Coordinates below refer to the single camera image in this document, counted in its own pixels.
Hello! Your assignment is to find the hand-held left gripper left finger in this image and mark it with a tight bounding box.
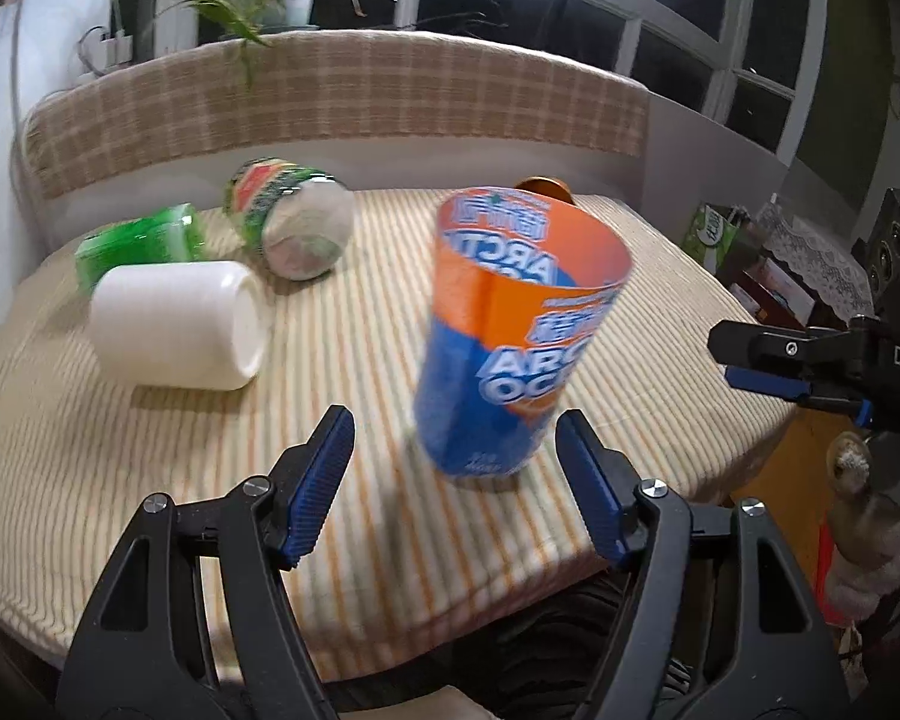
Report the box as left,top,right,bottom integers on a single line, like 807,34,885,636
56,405,357,720

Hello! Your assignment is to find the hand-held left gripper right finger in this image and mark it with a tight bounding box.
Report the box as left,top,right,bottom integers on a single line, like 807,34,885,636
555,409,852,720

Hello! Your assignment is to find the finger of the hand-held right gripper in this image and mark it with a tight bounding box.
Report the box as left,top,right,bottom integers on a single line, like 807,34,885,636
707,319,856,377
723,364,875,427

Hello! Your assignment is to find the orange and blue paper cup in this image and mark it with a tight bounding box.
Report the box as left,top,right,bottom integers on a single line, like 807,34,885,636
411,185,635,487

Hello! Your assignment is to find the white cup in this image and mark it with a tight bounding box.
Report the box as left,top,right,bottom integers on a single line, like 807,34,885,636
90,260,272,392

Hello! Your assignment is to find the watermelon print cup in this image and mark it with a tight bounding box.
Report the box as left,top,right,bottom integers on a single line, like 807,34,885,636
225,157,356,281

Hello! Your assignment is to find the brown cup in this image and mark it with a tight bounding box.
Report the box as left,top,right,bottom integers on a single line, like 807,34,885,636
514,175,577,206

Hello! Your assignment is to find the white lace cloth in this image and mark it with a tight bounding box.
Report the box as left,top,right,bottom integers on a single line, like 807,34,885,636
752,202,873,318

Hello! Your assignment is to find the green carton box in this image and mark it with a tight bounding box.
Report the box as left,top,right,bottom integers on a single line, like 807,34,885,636
679,202,751,276

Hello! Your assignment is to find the dark ribbed object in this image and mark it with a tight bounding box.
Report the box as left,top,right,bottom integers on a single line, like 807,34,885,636
450,568,695,720

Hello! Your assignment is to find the beige plush toy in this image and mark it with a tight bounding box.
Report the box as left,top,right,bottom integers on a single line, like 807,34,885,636
823,431,900,625

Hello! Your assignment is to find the green plastic bottle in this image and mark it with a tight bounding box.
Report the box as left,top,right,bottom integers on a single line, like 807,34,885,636
73,202,209,293

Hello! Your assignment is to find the checked cushion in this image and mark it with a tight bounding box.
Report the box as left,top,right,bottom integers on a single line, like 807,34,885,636
19,30,650,205

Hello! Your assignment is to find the white power strip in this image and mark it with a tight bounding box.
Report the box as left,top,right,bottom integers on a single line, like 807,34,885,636
77,25,136,74

